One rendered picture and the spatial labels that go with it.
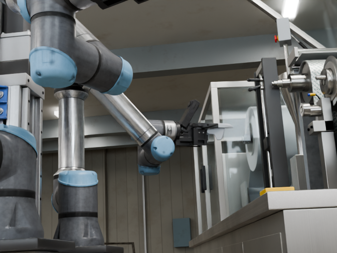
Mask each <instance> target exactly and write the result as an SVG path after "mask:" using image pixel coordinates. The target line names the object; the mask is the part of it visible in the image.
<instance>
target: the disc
mask: <svg viewBox="0 0 337 253"><path fill-rule="evenodd" d="M329 61H331V62H332V63H333V64H334V65H335V68H336V72H337V59H336V58H335V57H334V56H329V57H327V59H326V61H325V63H324V66H323V69H324V68H325V66H326V64H327V62H329ZM336 104H337V92H336V96H335V98H334V100H333V101H331V107H334V106H335V105H336Z"/></svg>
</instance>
